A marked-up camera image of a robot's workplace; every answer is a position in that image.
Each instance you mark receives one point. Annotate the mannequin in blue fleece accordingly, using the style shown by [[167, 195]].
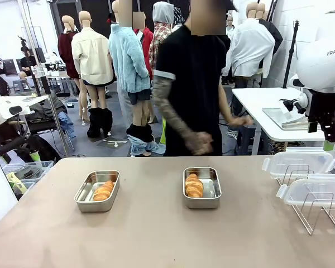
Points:
[[128, 61]]

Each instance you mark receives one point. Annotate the dark plastic stool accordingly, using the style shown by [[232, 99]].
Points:
[[245, 139]]

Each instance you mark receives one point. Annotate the steel rectangular container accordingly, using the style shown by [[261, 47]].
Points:
[[85, 195], [210, 190]]

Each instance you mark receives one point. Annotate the golden croissant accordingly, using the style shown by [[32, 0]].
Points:
[[103, 191], [194, 186]]

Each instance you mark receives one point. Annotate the seated person in black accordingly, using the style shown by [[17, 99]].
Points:
[[28, 62]]

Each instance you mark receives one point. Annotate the white side table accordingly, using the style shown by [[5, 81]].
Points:
[[257, 97]]

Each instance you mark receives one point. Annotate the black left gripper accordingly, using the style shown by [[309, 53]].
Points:
[[8, 136]]

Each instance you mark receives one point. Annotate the silver metal pole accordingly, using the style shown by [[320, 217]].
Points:
[[53, 111]]

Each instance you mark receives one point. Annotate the black tripod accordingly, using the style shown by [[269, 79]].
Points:
[[291, 56]]

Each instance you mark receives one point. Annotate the person's left hand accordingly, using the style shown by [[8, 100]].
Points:
[[240, 121]]

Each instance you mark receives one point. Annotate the person's tattooed right forearm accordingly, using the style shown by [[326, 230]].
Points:
[[170, 111]]

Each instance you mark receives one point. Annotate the mannequin in plaid hoodie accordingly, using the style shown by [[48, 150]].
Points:
[[159, 36]]

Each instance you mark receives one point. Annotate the clear plastic storage bin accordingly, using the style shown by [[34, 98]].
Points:
[[30, 170]]

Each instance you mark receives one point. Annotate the person in black t-shirt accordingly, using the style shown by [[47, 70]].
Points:
[[195, 83]]

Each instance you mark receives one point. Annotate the mannequin in black jacket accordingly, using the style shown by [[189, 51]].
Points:
[[276, 36]]

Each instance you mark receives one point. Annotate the mannequin in maroon dress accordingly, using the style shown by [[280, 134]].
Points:
[[67, 53]]

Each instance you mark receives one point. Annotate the mannequin in white shirt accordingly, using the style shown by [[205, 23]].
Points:
[[248, 47]]

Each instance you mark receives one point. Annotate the person's left forearm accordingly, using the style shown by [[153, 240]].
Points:
[[226, 103]]

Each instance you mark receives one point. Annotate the black fuzzy boot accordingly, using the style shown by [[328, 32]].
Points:
[[107, 120], [95, 123]]

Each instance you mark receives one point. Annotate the person's right hand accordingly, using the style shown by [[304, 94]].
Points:
[[201, 143]]

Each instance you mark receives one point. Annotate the perforated metal baking tray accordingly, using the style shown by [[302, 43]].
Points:
[[276, 115]]

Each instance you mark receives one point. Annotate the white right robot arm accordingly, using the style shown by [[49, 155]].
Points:
[[324, 56]]

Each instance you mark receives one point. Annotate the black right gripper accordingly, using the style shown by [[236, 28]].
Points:
[[332, 114]]

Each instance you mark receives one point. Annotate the mannequin in red jacket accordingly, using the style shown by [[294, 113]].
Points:
[[147, 47]]

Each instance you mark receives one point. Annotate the mannequin in cream jacket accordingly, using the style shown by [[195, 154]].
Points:
[[92, 56]]

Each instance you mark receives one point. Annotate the lowered black and denim trousers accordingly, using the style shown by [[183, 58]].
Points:
[[141, 134]]

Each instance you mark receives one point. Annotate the white desk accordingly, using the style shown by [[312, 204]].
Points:
[[30, 99]]

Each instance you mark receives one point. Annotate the black camera stand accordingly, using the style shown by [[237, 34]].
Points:
[[44, 83]]

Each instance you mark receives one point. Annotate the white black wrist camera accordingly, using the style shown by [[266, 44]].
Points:
[[294, 103]]

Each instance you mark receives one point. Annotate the clear plastic clip lid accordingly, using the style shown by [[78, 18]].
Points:
[[318, 190], [296, 159]]

